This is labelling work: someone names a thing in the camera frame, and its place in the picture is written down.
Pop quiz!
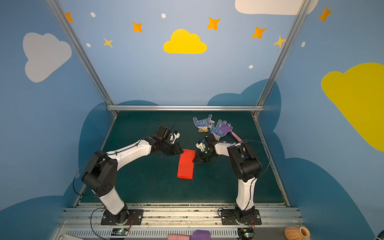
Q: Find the red square paper sheet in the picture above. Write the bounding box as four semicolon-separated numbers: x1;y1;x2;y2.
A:
177;149;196;180

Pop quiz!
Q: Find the left blue dotted work glove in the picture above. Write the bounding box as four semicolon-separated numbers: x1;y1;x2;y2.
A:
193;114;215;133

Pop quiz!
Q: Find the green circuit board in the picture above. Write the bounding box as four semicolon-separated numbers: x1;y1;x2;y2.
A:
111;228;130;236
237;228;254;240

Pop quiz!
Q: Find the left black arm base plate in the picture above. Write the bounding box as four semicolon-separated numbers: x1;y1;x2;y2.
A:
101;209;144;226

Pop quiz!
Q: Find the right blue dotted work glove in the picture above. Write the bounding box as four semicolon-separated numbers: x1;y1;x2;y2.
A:
211;120;233;140

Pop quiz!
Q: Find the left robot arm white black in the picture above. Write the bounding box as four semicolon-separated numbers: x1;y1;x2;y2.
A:
81;125;184;225

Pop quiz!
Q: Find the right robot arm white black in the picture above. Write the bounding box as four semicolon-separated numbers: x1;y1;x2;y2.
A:
193;133;263;219

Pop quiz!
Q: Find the right aluminium frame post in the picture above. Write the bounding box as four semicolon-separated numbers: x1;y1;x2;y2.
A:
252;0;312;120

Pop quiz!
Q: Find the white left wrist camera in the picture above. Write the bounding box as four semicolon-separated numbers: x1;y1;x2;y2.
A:
169;131;180;144

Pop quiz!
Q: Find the front aluminium rail base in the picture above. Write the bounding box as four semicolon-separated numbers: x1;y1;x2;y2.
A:
51;203;305;240

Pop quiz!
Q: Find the rear aluminium frame bar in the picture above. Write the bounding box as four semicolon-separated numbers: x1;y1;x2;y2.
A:
107;105;264;112

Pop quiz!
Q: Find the blue dotted work glove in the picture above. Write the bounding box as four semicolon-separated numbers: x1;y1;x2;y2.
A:
211;120;233;140
193;114;215;133

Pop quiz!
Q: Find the aluminium frame post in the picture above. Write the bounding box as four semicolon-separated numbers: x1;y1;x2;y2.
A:
252;0;312;120
46;0;114;106

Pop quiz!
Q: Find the right green circuit board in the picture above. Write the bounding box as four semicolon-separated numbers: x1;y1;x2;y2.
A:
237;228;254;240

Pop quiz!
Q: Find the pink purple brush front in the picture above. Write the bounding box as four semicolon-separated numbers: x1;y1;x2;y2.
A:
168;230;211;240

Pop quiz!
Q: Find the left aluminium frame post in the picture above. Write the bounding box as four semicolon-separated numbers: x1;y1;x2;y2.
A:
46;0;114;106

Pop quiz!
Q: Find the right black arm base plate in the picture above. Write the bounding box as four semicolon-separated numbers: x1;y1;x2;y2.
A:
217;208;262;226

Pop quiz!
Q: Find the purple pink brush on table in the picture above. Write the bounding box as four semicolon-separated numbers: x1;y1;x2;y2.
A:
220;125;243;143

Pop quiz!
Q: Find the left green circuit board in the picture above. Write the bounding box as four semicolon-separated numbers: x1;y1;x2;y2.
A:
111;228;130;236

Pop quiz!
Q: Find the terracotta ribbed vase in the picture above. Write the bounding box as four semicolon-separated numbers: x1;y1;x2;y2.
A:
284;227;311;240

